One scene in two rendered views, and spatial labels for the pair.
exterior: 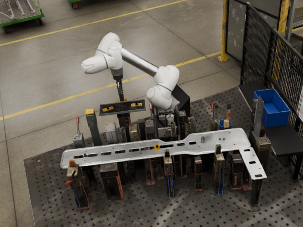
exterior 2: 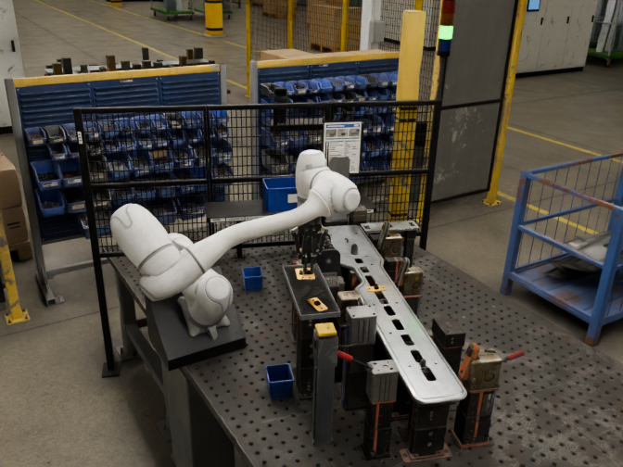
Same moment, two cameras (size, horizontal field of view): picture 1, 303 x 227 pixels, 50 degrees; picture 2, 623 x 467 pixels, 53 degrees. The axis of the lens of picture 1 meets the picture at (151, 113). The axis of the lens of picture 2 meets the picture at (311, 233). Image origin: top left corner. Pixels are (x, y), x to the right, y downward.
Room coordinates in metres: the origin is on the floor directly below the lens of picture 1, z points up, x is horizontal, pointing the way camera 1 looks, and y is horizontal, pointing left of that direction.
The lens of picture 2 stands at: (2.51, 2.15, 2.27)
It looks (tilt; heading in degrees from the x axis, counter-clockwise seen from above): 24 degrees down; 258
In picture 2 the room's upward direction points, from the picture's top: 2 degrees clockwise
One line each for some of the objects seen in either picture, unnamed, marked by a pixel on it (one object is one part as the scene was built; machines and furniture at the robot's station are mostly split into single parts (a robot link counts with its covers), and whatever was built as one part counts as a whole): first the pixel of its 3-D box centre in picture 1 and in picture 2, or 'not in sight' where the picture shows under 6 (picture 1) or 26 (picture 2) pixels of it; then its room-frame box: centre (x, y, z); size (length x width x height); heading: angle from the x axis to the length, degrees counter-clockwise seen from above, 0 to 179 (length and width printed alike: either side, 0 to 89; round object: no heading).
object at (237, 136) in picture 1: (154, 148); (379, 292); (1.77, 0.01, 1.00); 1.38 x 0.22 x 0.02; 91
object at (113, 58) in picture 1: (112, 57); (312, 174); (2.11, 0.23, 1.60); 0.13 x 0.11 x 0.16; 112
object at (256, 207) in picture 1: (255, 191); (408, 251); (1.41, -0.64, 0.84); 0.11 x 0.06 x 0.29; 1
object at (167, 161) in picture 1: (169, 175); (408, 304); (1.61, -0.08, 0.87); 0.12 x 0.09 x 0.35; 1
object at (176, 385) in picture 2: not in sight; (209, 410); (2.49, -0.18, 0.33); 0.31 x 0.31 x 0.66; 20
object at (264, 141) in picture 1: (261, 159); (356, 238); (1.66, -0.75, 0.88); 0.08 x 0.08 x 0.36; 1
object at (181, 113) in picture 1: (183, 133); not in sight; (2.00, -0.23, 0.91); 0.07 x 0.05 x 0.42; 1
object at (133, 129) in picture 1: (136, 146); (349, 336); (1.94, 0.15, 0.89); 0.13 x 0.11 x 0.38; 1
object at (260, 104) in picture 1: (258, 117); (337, 189); (1.78, -0.74, 1.17); 0.12 x 0.01 x 0.34; 1
